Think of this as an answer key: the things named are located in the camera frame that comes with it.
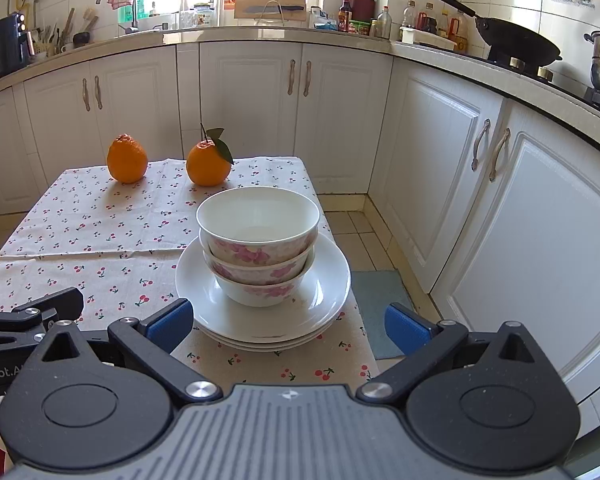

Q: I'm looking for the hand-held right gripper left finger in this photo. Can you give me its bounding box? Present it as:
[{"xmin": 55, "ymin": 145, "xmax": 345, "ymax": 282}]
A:
[{"xmin": 27, "ymin": 298, "xmax": 224, "ymax": 404}]

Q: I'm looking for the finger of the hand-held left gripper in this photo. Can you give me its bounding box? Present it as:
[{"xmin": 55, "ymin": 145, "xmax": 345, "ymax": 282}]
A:
[{"xmin": 0, "ymin": 287, "xmax": 84, "ymax": 348}]

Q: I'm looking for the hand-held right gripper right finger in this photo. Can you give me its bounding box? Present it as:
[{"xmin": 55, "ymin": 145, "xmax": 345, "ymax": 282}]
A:
[{"xmin": 357, "ymin": 302, "xmax": 543, "ymax": 404}]

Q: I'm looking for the pink floral white bowl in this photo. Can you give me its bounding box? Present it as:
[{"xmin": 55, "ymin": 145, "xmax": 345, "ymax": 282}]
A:
[
  {"xmin": 211, "ymin": 262, "xmax": 312, "ymax": 308},
  {"xmin": 201, "ymin": 246, "xmax": 316, "ymax": 287}
]

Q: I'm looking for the stained white plate fruit print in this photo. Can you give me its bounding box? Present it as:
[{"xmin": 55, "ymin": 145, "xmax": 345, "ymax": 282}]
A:
[{"xmin": 175, "ymin": 232, "xmax": 352, "ymax": 337}]

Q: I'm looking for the white bowl allover pink print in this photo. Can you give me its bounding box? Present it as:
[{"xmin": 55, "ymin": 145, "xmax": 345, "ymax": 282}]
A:
[{"xmin": 196, "ymin": 186, "xmax": 321, "ymax": 267}]

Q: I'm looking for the grey floor mat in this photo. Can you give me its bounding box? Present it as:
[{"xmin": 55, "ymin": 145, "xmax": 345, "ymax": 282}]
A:
[{"xmin": 350, "ymin": 270, "xmax": 417, "ymax": 361}]

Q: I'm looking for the cherry print tablecloth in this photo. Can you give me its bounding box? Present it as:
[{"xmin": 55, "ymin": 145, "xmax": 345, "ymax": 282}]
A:
[{"xmin": 0, "ymin": 156, "xmax": 381, "ymax": 443}]

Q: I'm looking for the orange without leaf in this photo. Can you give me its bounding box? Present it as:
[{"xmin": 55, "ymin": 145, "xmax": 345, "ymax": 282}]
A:
[{"xmin": 106, "ymin": 133, "xmax": 148, "ymax": 184}]

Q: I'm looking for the orange with green leaf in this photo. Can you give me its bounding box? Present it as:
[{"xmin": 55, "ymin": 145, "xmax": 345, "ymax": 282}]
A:
[{"xmin": 186, "ymin": 127, "xmax": 236, "ymax": 187}]

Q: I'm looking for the dark air fryer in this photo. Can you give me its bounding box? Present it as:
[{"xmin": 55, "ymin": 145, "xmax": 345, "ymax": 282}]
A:
[{"xmin": 0, "ymin": 12, "xmax": 37, "ymax": 82}]

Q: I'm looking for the white kitchen cabinet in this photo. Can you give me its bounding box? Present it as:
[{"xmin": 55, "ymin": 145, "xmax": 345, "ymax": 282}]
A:
[{"xmin": 0, "ymin": 40, "xmax": 600, "ymax": 436}]

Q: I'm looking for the holder with kitchen utensils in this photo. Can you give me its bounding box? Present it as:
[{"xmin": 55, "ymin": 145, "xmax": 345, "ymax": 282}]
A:
[{"xmin": 35, "ymin": 7, "xmax": 99, "ymax": 56}]

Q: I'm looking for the white rectangular tray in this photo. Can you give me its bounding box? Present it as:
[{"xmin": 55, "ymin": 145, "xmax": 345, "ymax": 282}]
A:
[{"xmin": 401, "ymin": 27, "xmax": 459, "ymax": 52}]

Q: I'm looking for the metal sink faucet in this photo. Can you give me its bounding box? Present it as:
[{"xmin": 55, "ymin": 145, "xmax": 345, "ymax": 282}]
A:
[{"xmin": 96, "ymin": 0, "xmax": 140, "ymax": 36}]

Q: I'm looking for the black gas stove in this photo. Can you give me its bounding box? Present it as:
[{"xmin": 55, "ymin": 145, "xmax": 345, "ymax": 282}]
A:
[{"xmin": 480, "ymin": 52, "xmax": 600, "ymax": 121}]

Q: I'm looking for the beige kitchen countertop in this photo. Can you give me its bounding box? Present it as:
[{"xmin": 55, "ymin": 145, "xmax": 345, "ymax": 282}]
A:
[{"xmin": 0, "ymin": 22, "xmax": 600, "ymax": 126}]

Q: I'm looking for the cooking oil bottle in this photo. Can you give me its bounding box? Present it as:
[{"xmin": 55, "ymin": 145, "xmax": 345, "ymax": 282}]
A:
[{"xmin": 449, "ymin": 9, "xmax": 469, "ymax": 54}]

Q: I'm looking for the clear glass jar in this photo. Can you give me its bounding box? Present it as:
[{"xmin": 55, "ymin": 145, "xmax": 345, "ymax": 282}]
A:
[{"xmin": 192, "ymin": 3, "xmax": 217, "ymax": 29}]

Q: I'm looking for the dark condiment bottle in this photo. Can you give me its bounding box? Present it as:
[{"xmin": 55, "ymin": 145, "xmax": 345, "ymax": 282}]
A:
[{"xmin": 416, "ymin": 2, "xmax": 439, "ymax": 36}]

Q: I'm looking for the green dish soap bottle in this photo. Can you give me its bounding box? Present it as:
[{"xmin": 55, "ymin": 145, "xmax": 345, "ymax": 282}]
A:
[{"xmin": 117, "ymin": 0, "xmax": 147, "ymax": 23}]

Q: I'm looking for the black wok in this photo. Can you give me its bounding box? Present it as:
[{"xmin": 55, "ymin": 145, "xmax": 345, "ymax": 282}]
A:
[{"xmin": 427, "ymin": 0, "xmax": 564, "ymax": 68}]

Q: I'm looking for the clear bottle yellow cap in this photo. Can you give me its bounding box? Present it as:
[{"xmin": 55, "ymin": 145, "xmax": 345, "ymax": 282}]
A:
[{"xmin": 399, "ymin": 0, "xmax": 417, "ymax": 41}]

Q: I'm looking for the dark sauce bottle red label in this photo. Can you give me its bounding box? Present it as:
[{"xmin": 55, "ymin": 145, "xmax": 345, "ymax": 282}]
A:
[{"xmin": 337, "ymin": 0, "xmax": 354, "ymax": 34}]

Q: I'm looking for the blue white packet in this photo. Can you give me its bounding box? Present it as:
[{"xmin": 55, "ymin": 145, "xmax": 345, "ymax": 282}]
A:
[{"xmin": 307, "ymin": 6, "xmax": 339, "ymax": 31}]

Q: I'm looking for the red knife block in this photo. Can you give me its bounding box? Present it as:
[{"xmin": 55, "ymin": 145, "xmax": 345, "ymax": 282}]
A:
[{"xmin": 348, "ymin": 0, "xmax": 379, "ymax": 23}]

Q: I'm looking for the kitchen knife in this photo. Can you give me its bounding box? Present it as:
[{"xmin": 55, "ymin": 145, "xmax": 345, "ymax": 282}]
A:
[{"xmin": 242, "ymin": 4, "xmax": 306, "ymax": 15}]

